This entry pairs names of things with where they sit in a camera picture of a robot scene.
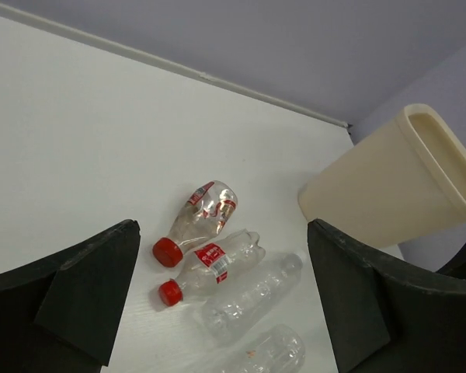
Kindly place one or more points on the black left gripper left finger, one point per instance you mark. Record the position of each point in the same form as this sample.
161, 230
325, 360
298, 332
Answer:
61, 313

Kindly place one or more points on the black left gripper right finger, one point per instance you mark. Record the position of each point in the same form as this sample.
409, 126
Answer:
384, 314

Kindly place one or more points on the clear white-cap bottle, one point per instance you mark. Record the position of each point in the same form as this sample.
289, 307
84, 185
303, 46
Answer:
279, 349

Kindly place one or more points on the red-cap labelled bottle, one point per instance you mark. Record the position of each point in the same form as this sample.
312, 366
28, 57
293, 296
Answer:
210, 267

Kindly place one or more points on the crushed red-cap bottle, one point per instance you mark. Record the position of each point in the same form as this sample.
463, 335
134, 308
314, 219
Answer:
201, 219

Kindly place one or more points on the cream plastic bin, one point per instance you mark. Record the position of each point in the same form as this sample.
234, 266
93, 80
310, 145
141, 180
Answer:
405, 180

